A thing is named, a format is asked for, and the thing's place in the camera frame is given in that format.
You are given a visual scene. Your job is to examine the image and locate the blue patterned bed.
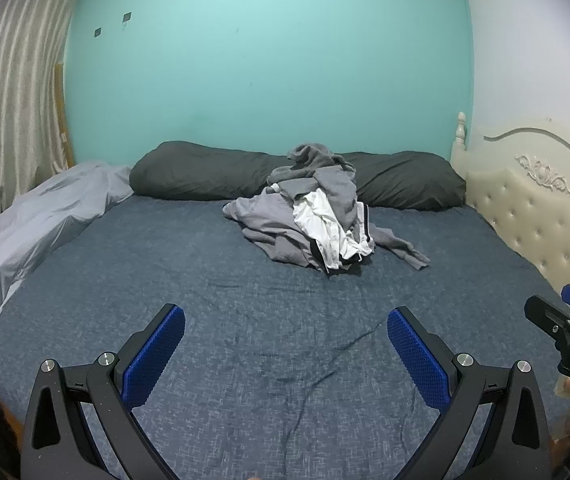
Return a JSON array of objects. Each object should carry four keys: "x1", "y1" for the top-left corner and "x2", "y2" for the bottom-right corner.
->
[{"x1": 0, "y1": 195, "x2": 570, "y2": 480}]

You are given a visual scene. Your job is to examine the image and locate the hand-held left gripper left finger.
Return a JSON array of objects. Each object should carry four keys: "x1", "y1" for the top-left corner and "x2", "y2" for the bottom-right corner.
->
[{"x1": 21, "y1": 303, "x2": 186, "y2": 480}]

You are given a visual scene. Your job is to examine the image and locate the light grey duvet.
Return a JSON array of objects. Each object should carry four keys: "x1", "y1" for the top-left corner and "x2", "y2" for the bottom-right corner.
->
[{"x1": 0, "y1": 161, "x2": 134, "y2": 336}]

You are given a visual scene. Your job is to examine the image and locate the lilac grey shirt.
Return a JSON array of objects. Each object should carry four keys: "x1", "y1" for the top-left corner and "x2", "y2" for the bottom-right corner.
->
[{"x1": 223, "y1": 189, "x2": 432, "y2": 273}]

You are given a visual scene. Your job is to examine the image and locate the grey knit sweater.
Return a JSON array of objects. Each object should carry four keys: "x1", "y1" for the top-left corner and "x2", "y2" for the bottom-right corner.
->
[{"x1": 267, "y1": 143, "x2": 360, "y2": 237}]

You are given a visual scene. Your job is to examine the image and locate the white shirt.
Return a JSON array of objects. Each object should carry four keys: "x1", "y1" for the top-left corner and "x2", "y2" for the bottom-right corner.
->
[{"x1": 292, "y1": 189, "x2": 376, "y2": 270}]

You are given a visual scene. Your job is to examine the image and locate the dark grey long pillow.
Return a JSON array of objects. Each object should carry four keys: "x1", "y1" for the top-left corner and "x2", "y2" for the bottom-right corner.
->
[{"x1": 129, "y1": 141, "x2": 467, "y2": 212}]

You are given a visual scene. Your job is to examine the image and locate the striped beige curtain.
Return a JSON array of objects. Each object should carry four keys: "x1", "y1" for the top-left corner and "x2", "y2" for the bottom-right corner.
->
[{"x1": 0, "y1": 0, "x2": 90, "y2": 311}]

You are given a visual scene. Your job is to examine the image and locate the cream tufted headboard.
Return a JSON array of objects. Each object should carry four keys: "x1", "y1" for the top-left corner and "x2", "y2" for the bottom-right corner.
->
[{"x1": 451, "y1": 112, "x2": 570, "y2": 331}]

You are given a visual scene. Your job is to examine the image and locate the wooden frame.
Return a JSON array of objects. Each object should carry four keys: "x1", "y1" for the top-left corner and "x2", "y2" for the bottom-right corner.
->
[{"x1": 54, "y1": 62, "x2": 76, "y2": 168}]

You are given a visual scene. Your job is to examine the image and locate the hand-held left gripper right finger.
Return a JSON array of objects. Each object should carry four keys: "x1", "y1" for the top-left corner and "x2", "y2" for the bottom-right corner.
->
[{"x1": 386, "y1": 306, "x2": 552, "y2": 480}]

